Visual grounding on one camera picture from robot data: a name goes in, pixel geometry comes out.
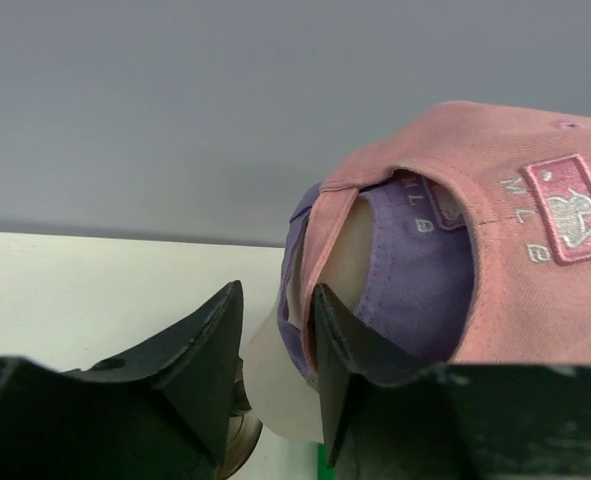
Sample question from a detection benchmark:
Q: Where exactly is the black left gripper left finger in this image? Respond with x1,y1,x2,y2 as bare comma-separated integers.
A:
0,281,243,479

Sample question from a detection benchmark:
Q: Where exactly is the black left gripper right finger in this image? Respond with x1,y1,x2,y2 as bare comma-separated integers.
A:
312,285,591,479

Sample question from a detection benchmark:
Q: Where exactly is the purple baseball cap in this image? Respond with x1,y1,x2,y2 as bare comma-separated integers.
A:
277,172,476,389

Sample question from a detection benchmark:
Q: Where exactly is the pink baseball cap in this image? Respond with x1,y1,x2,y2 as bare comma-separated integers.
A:
300,101,591,365

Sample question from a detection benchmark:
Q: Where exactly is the green plastic tray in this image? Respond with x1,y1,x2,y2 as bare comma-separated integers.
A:
316,444,334,480

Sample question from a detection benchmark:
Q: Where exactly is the brown mannequin stand base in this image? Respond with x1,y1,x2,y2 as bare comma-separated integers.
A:
215,372,263,479

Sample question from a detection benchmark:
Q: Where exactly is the beige mannequin head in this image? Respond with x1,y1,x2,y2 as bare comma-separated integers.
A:
242,198,374,443

